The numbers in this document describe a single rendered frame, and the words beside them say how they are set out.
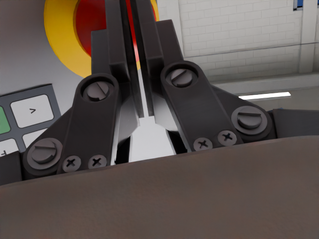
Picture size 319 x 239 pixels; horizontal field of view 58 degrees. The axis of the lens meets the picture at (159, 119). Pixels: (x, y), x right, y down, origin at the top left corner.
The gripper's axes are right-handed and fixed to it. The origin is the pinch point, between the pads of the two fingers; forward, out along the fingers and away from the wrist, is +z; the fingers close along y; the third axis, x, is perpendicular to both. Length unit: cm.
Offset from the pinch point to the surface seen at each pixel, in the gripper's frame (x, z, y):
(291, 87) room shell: -493, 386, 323
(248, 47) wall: -495, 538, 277
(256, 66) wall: -538, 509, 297
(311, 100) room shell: -458, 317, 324
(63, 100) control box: -4.1, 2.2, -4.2
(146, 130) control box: -7.5, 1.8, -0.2
